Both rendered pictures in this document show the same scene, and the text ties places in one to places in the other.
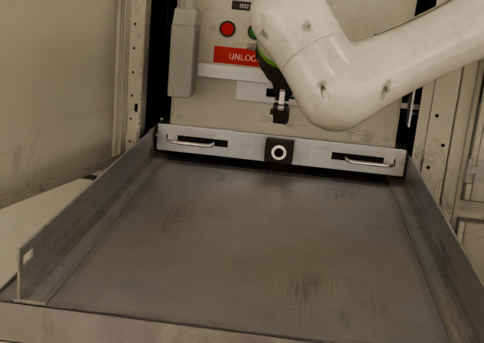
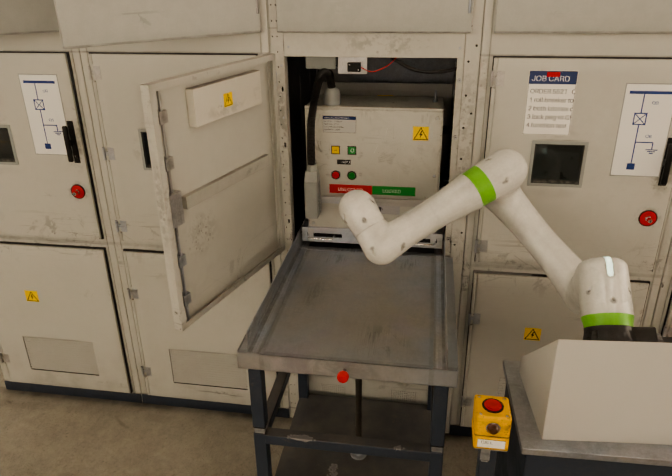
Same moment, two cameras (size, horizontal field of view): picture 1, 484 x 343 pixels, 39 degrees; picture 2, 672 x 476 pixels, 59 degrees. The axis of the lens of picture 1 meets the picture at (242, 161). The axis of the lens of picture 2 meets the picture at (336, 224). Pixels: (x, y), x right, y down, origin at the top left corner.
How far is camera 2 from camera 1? 0.88 m
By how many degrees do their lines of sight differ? 10
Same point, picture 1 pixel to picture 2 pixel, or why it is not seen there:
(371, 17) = (416, 164)
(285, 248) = (367, 309)
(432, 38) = (424, 220)
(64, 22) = (247, 191)
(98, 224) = (276, 303)
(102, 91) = (269, 216)
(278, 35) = (351, 224)
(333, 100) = (377, 255)
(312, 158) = not seen: hidden behind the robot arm
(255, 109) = not seen: hidden behind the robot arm
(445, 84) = not seen: hidden behind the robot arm
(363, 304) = (399, 342)
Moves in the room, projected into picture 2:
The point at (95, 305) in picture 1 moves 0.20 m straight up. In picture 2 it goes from (280, 352) to (276, 291)
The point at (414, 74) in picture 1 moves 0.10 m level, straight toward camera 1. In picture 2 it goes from (416, 237) to (409, 252)
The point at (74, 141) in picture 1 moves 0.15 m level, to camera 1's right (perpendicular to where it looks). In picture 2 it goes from (258, 247) to (298, 248)
